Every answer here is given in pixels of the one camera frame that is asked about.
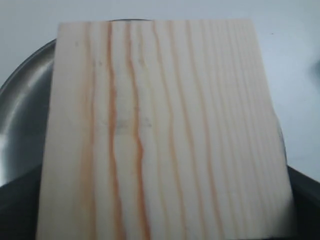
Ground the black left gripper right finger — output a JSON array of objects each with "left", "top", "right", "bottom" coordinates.
[{"left": 287, "top": 166, "right": 320, "bottom": 240}]

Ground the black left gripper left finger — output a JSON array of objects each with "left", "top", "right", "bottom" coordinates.
[{"left": 0, "top": 172, "right": 41, "bottom": 240}]

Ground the round stainless steel plate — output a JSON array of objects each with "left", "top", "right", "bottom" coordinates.
[{"left": 0, "top": 40, "right": 56, "bottom": 186}]

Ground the light wooden cube block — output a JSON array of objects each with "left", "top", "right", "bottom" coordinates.
[{"left": 36, "top": 19, "right": 297, "bottom": 240}]

